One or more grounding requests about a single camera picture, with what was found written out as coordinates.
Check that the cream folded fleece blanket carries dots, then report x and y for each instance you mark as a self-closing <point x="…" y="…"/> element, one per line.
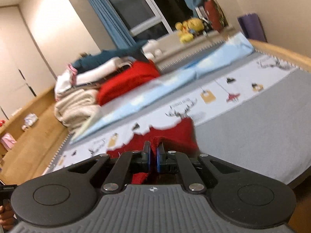
<point x="75" y="109"/>

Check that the light blue folded duvet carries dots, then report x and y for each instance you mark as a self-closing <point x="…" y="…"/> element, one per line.
<point x="235" y="48"/>

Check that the white folded cloth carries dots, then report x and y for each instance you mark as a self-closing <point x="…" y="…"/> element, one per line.
<point x="103" y="70"/>

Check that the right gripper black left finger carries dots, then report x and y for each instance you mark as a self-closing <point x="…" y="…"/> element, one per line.
<point x="67" y="195"/>

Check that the grey printed bed sheet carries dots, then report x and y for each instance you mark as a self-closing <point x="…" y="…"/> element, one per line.
<point x="254" y="113"/>

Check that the window with white frame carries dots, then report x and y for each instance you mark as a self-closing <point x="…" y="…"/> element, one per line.
<point x="151" y="19"/>

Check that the pink box on shelf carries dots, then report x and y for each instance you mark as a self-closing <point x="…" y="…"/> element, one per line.
<point x="8" y="141"/>

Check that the left blue curtain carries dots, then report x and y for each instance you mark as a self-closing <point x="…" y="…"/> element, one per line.
<point x="114" y="26"/>

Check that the dark red knit sweater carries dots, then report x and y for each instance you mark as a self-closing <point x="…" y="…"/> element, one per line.
<point x="180" y="138"/>

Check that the white plush toy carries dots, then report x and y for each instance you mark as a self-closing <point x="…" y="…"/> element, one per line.
<point x="152" y="50"/>

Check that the person's left hand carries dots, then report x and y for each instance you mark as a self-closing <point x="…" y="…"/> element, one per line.
<point x="7" y="218"/>

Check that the tissue pack on headboard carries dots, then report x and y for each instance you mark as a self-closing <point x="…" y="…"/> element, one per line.
<point x="29" y="121"/>

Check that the yellow plush toy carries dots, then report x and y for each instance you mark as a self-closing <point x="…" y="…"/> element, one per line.
<point x="188" y="30"/>

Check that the white and pink garment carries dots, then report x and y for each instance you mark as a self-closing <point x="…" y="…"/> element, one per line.
<point x="65" y="82"/>

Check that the blue shark plush toy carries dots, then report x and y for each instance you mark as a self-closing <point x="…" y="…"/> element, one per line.
<point x="90" y="62"/>

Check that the white wardrobe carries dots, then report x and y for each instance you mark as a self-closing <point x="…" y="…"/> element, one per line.
<point x="24" y="71"/>

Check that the purple box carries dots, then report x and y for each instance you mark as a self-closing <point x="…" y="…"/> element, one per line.
<point x="252" y="27"/>

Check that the bright red folded knit blanket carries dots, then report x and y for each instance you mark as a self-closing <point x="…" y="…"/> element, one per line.
<point x="138" y="74"/>

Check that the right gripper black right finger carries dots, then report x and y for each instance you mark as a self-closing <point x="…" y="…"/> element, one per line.
<point x="241" y="196"/>

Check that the dark red cushion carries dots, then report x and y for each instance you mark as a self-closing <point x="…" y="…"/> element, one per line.
<point x="215" y="16"/>

